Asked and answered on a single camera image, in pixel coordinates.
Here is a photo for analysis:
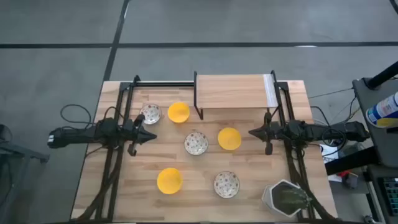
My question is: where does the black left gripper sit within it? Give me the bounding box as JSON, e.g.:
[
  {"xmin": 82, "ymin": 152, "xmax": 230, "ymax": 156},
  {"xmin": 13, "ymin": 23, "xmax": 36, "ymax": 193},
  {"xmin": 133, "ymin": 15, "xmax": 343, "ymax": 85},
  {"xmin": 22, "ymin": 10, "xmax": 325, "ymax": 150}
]
[{"xmin": 123, "ymin": 113, "xmax": 157, "ymax": 157}]

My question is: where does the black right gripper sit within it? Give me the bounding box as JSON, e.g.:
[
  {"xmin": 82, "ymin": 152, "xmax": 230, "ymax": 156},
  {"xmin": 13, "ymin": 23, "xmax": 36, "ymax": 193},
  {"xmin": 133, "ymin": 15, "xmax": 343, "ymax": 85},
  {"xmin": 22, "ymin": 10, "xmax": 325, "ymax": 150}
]
[{"xmin": 248, "ymin": 111, "xmax": 282, "ymax": 156}]

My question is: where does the white dotted mini bowl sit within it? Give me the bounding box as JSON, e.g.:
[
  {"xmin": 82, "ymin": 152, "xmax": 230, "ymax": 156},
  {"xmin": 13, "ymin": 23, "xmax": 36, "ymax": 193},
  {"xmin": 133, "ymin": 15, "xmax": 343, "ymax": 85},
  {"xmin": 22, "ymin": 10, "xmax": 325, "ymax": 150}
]
[
  {"xmin": 183, "ymin": 131, "xmax": 210, "ymax": 156},
  {"xmin": 139, "ymin": 103, "xmax": 163, "ymax": 126},
  {"xmin": 213, "ymin": 170, "xmax": 241, "ymax": 199}
]

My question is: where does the yellow mini bowl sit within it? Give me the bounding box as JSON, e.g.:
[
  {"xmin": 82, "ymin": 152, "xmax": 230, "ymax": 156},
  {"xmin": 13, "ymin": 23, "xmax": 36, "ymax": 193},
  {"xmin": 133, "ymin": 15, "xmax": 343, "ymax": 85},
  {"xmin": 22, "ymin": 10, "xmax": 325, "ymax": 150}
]
[
  {"xmin": 217, "ymin": 127, "xmax": 243, "ymax": 151},
  {"xmin": 167, "ymin": 101, "xmax": 191, "ymax": 124},
  {"xmin": 156, "ymin": 167, "xmax": 183, "ymax": 195}
]

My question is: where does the white tape strip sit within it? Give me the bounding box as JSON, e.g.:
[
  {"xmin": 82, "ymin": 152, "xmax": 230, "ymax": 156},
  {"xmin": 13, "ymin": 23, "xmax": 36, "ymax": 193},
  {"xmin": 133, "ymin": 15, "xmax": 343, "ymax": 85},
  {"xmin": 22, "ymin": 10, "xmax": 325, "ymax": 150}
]
[{"xmin": 262, "ymin": 73, "xmax": 279, "ymax": 108}]

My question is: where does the wooden shelf with black legs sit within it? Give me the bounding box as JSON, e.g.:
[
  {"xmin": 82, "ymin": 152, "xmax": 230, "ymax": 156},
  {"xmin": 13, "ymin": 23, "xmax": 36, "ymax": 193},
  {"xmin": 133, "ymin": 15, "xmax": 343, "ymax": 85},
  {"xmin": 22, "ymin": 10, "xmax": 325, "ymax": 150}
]
[{"xmin": 193, "ymin": 70, "xmax": 282, "ymax": 121}]

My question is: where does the white hexagonal plant pot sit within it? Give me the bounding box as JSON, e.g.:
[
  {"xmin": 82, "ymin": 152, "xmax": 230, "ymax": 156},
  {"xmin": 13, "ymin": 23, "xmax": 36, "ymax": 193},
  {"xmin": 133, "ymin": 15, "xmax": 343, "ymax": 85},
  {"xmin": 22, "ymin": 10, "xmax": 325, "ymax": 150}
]
[{"xmin": 261, "ymin": 179, "xmax": 312, "ymax": 218}]

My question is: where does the white paper sheet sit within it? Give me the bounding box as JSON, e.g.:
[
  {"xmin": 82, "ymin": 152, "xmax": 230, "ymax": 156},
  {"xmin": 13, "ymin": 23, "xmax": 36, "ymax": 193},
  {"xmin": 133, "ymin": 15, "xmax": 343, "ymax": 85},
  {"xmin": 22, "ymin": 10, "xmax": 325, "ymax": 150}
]
[{"xmin": 319, "ymin": 143, "xmax": 343, "ymax": 183}]

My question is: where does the green cactus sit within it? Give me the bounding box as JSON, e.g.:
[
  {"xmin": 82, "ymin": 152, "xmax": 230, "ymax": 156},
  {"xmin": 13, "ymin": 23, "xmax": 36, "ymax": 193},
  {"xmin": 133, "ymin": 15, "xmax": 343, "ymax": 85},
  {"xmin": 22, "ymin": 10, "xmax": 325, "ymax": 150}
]
[{"xmin": 279, "ymin": 186, "xmax": 313, "ymax": 212}]

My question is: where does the black cart beam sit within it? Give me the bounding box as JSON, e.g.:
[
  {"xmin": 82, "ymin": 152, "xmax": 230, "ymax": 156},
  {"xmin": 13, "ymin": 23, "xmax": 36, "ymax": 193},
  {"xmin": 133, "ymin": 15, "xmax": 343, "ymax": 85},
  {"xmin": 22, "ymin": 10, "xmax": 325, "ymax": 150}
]
[{"xmin": 325, "ymin": 146, "xmax": 382, "ymax": 177}]

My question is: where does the small grey item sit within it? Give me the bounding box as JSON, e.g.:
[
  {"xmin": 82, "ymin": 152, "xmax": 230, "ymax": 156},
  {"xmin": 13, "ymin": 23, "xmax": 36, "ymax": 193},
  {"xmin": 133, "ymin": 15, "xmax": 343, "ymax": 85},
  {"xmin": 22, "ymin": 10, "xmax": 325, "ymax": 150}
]
[{"xmin": 343, "ymin": 172, "xmax": 358, "ymax": 190}]

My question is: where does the grey metal stand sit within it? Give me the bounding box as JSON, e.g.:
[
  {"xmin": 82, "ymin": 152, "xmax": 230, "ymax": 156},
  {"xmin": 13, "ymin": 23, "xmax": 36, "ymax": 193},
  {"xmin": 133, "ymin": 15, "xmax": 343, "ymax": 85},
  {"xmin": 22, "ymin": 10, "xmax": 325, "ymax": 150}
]
[{"xmin": 0, "ymin": 123, "xmax": 50, "ymax": 224}]

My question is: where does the white blue yellow canister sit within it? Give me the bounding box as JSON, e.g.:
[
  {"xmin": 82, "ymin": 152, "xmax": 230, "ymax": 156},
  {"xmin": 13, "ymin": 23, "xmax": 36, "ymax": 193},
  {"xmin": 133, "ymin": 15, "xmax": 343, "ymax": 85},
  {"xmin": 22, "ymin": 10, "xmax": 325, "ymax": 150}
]
[{"xmin": 365, "ymin": 91, "xmax": 398, "ymax": 129}]

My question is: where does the grey cart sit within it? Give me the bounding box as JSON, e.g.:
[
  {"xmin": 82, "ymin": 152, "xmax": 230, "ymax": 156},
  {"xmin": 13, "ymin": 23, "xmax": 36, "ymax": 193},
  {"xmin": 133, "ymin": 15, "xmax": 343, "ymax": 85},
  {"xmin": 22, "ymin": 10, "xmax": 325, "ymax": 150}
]
[{"xmin": 351, "ymin": 77, "xmax": 398, "ymax": 169}]

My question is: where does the black pole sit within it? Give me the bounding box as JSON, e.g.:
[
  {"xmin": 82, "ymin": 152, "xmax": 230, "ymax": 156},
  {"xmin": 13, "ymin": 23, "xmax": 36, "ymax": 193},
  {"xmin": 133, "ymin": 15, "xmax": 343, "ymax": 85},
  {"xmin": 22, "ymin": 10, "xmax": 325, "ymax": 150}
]
[{"xmin": 364, "ymin": 60, "xmax": 398, "ymax": 90}]

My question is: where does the grey box with teal keys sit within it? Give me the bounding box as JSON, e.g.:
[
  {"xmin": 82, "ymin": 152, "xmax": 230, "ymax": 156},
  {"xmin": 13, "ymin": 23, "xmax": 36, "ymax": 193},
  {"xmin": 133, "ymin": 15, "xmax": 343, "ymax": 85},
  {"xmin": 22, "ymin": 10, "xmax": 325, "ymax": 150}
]
[{"xmin": 366, "ymin": 164, "xmax": 398, "ymax": 224}]

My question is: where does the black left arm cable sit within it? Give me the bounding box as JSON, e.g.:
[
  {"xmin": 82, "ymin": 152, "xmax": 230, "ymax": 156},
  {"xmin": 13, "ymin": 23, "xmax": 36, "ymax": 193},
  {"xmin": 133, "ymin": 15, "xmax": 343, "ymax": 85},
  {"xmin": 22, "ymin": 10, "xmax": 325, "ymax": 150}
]
[{"xmin": 103, "ymin": 105, "xmax": 125, "ymax": 121}]

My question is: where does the black metal table frame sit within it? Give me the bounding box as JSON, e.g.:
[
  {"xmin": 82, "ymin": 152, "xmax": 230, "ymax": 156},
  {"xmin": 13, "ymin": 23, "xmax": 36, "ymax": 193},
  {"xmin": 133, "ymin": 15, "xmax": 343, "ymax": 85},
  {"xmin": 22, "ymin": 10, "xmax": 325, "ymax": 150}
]
[{"xmin": 73, "ymin": 74, "xmax": 338, "ymax": 223}]

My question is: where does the black floor cable loop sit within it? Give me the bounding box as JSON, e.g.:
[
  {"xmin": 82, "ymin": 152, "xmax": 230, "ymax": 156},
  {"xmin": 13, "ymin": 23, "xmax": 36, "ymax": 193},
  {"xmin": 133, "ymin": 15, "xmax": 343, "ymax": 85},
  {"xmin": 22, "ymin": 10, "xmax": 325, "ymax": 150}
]
[{"xmin": 59, "ymin": 103, "xmax": 94, "ymax": 126}]

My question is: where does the thin black cable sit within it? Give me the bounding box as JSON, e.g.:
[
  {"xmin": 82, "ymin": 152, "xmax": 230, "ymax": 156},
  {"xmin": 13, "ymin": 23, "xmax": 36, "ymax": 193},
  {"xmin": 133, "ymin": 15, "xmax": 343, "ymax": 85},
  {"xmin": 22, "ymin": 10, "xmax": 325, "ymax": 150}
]
[{"xmin": 307, "ymin": 86, "xmax": 355, "ymax": 100}]

